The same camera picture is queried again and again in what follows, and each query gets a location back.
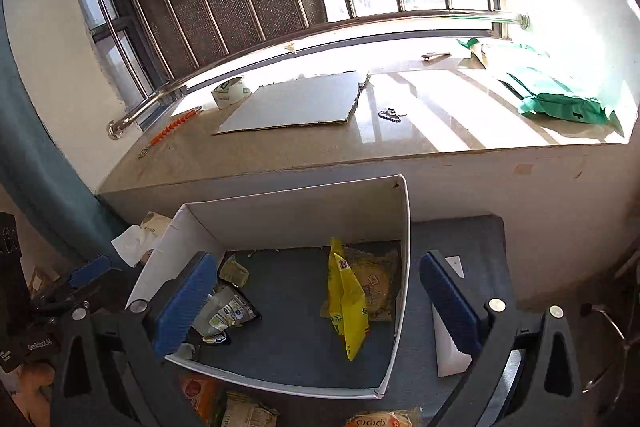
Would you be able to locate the green plastic bag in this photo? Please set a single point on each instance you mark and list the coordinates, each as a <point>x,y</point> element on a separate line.
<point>550,94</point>

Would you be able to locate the orange white snack packet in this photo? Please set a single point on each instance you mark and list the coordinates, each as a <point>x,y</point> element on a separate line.
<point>385,419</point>

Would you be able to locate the white cardboard box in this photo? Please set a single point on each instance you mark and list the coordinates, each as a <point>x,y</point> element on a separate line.
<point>300,217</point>

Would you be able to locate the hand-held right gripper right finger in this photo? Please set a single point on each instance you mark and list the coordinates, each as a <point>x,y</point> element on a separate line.
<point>450,307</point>

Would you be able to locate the small metal clip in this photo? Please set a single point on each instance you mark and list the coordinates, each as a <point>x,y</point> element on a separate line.
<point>144,153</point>

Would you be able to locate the metal window railing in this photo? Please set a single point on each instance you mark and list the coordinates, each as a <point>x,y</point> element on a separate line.
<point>350,19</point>

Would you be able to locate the small flat metal item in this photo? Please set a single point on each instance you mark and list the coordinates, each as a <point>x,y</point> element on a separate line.
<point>435,55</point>

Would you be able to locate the clear tape roll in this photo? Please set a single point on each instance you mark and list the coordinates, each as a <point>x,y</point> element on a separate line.
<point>227,94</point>

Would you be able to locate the clear biscuit packet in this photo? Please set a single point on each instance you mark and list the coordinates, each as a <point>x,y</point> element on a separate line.
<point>382,282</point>

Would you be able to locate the grey cardboard sheet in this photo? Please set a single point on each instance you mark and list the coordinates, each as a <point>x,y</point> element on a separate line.
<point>295,102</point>

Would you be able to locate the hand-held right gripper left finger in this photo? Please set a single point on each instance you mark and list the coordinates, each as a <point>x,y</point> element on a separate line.
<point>184,304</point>

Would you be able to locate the office chair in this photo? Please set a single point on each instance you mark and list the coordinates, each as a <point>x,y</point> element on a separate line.
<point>607,337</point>

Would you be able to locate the silver snack pouch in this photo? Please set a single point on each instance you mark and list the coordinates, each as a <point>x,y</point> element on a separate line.
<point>231,307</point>

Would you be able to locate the small tan snack packet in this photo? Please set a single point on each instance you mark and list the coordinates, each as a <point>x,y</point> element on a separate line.
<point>235,272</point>

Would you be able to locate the white flat device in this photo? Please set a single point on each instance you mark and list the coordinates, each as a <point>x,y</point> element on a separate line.
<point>450,362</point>

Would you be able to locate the beige tissue box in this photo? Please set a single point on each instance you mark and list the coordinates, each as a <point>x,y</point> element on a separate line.
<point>152,227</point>

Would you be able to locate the person's left hand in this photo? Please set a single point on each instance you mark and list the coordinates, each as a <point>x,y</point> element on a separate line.
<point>32,387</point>

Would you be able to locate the green white snack packet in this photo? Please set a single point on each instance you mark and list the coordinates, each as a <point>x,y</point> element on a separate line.
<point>247,412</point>

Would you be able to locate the yellow snack packet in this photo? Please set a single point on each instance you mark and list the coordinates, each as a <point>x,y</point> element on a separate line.
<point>350,307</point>

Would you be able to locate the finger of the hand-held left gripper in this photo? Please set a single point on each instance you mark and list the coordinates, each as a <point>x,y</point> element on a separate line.
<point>55,298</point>
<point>91,268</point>

